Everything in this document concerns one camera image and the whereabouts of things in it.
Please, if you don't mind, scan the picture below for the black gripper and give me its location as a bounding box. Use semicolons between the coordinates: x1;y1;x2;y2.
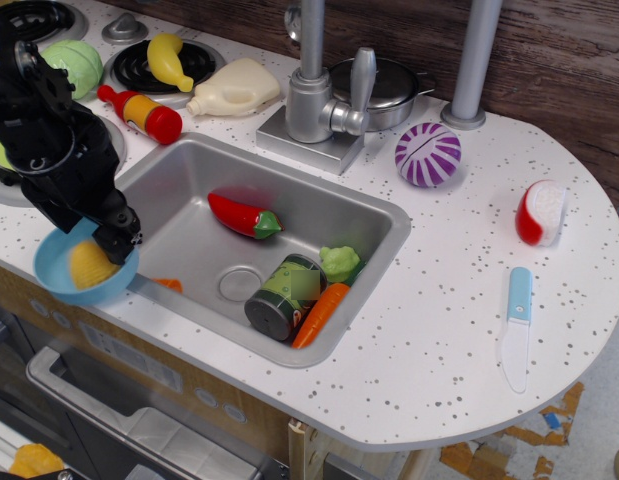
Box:
21;117;142;265

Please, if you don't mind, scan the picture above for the yellow toy corn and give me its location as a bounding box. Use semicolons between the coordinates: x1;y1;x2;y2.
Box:
69;240;120;290

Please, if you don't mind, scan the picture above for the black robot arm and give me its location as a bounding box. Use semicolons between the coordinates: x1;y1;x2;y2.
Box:
0;13;140;265

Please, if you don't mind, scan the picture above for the light blue bowl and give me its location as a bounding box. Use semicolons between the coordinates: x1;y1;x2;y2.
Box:
33;219;139;306

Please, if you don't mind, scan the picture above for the small orange toy piece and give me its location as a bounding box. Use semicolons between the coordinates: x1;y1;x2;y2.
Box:
153;278;183;294

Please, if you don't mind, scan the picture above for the red toy ketchup bottle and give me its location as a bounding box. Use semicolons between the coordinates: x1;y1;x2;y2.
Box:
97;85;183;145

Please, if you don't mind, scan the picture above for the green toy cabbage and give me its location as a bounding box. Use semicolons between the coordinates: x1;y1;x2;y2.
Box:
41;40;104;100

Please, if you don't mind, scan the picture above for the red toy chili pepper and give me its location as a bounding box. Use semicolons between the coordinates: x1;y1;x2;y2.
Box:
207;193;284;240

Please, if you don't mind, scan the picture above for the black stove burner coil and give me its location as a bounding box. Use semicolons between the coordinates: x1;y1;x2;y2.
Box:
102;40;226;109

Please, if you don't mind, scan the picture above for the yellow toy banana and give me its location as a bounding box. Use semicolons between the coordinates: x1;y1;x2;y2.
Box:
147;33;194;93

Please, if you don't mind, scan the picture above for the silver sink basin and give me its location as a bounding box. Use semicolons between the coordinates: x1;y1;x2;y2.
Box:
117;133;411;368

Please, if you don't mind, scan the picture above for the silver stove knob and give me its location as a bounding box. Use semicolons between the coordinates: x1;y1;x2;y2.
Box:
101;13;148;45

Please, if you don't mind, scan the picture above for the cream toy detergent bottle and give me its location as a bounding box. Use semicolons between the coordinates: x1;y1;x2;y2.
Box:
186;58;280;116

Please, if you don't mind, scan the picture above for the green toy can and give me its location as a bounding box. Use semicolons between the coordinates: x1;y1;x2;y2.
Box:
244;254;327;341

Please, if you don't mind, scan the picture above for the rear left stove burner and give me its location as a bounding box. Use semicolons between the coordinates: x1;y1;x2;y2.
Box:
0;1;88;43

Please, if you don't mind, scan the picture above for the yellow object bottom left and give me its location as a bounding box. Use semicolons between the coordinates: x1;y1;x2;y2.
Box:
8;444;65;479

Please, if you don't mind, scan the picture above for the silver toy faucet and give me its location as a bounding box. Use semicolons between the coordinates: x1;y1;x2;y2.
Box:
256;1;377;175

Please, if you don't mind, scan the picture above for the orange toy carrot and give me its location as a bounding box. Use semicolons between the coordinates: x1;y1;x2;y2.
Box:
292;283;350;349

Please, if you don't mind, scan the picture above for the green toy broccoli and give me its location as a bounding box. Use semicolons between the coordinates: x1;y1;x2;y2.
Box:
319;246;361;283

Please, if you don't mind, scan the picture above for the silver metal pot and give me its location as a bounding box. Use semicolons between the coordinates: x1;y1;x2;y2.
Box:
329;58;437;133

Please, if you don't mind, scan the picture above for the purple striped toy onion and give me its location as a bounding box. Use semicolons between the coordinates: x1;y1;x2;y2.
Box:
394;122;462;188

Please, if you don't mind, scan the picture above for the blue white toy knife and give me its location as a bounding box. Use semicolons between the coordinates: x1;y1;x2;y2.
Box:
501;267;533;394

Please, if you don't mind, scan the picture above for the grey vertical pole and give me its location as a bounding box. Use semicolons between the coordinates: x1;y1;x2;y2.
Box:
441;0;503;131

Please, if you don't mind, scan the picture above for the red white toy radish half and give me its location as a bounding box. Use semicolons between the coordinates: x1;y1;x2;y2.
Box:
515;180;567;247

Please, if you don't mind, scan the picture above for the toy oven door handle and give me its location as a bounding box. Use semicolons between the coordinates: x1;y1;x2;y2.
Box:
26;346;290;480

